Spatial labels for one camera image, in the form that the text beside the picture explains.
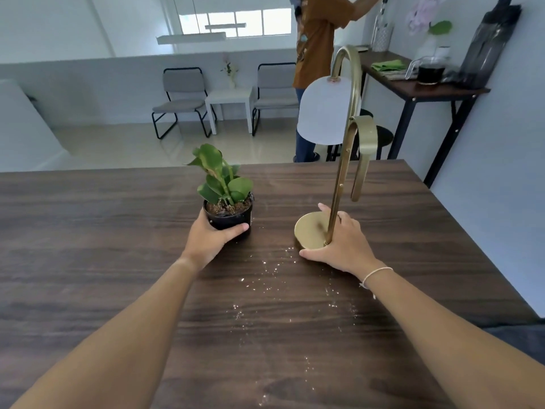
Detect person's right hand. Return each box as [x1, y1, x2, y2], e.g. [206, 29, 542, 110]
[299, 203, 378, 280]

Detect person's left hand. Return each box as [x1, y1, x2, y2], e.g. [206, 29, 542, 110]
[181, 208, 250, 272]

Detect green potted plant black pot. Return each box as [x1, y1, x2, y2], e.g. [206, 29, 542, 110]
[186, 143, 255, 242]

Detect gold table lamp white shade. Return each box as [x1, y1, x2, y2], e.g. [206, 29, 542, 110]
[294, 45, 379, 250]

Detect person's right forearm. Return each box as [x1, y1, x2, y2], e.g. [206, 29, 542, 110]
[361, 262, 545, 409]

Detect person's left forearm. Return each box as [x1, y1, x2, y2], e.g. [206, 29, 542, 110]
[9, 254, 200, 409]

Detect black round stool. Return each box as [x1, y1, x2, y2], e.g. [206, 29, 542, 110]
[326, 108, 394, 162]

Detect small white side table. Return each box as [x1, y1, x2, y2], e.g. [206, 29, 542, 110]
[205, 87, 255, 135]

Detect small vase with flower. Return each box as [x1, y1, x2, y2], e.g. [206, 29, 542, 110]
[220, 53, 239, 90]

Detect dark wooden console table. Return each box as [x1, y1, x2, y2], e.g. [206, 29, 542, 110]
[358, 50, 491, 189]

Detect green folded cloth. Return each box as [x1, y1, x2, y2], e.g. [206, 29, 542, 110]
[371, 59, 407, 73]

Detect window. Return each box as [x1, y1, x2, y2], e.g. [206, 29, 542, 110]
[178, 8, 293, 39]

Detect glass coffee carafe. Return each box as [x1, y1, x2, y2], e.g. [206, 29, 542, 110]
[404, 55, 450, 86]

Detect clear glass bottle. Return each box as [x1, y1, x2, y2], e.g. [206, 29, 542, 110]
[370, 0, 394, 53]

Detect pink flower arrangement white vase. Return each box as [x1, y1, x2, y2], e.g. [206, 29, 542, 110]
[405, 0, 454, 61]

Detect black tall appliance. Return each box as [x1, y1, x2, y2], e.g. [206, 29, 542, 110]
[456, 0, 523, 90]

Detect white string bracelet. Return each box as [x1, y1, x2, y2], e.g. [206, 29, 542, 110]
[359, 266, 394, 300]

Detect grey chair black frame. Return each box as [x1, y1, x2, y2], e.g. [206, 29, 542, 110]
[152, 67, 213, 139]
[251, 62, 300, 137]

